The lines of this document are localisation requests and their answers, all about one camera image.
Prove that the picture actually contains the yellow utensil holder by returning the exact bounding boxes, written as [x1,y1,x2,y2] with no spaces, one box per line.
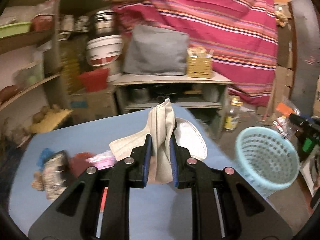
[187,46,214,79]

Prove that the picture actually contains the low wooden cabinet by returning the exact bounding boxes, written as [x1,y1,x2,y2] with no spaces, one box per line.
[114,72,232,139]

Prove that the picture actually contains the clear plastic wrapper orange edge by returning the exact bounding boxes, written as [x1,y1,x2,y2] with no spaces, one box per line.
[272,96,301,140]

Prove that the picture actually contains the clear plastic container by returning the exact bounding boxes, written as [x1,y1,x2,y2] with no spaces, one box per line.
[13,61,44,89]

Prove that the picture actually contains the blue table mat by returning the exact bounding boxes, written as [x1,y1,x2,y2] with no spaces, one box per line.
[8,103,278,240]

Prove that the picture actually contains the wooden wall shelf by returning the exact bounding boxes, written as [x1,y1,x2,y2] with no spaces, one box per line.
[0,0,66,136]

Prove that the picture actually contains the pink striped cloth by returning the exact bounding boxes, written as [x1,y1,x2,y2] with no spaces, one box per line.
[112,0,278,106]

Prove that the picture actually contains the light blue plastic basket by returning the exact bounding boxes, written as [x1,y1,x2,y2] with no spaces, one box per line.
[234,126,300,198]

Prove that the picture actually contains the yellow egg tray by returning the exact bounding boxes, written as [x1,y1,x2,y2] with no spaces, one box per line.
[29,109,72,134]

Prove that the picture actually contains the dark red paper cup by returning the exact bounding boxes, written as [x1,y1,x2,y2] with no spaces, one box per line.
[69,152,94,178]

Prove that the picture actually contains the cardboard box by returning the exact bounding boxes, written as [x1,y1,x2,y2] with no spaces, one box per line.
[69,88,118,124]

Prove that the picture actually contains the red plastic bowl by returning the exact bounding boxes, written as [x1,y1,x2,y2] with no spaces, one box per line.
[77,68,109,93]

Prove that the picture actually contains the steel pot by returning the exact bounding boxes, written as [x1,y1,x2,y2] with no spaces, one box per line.
[89,10,116,36]

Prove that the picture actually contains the large oil jug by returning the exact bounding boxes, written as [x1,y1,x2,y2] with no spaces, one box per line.
[59,40,82,94]

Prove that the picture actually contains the grey fabric cover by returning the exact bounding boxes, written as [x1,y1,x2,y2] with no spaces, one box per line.
[123,24,189,76]

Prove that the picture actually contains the pink snack wrapper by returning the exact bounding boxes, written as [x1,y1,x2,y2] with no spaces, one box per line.
[86,151,117,170]

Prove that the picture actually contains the blue plastic glove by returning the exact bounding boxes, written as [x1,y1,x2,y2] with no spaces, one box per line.
[36,148,55,170]

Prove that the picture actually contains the black white snack bag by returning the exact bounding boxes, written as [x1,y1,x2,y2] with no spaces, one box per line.
[42,151,70,201]

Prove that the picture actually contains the red plastic wrapper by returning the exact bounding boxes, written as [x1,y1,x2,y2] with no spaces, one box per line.
[100,187,108,212]

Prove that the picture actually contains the white face mask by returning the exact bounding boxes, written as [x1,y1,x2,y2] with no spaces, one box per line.
[109,99,208,184]

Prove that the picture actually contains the yellow oil bottle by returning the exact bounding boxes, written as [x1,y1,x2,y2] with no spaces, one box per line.
[223,96,243,132]

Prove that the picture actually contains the brown paper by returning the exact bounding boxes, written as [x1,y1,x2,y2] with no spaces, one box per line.
[31,171,44,191]

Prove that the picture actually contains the white plastic bucket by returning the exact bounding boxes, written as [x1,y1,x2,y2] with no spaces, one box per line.
[86,35,123,67]

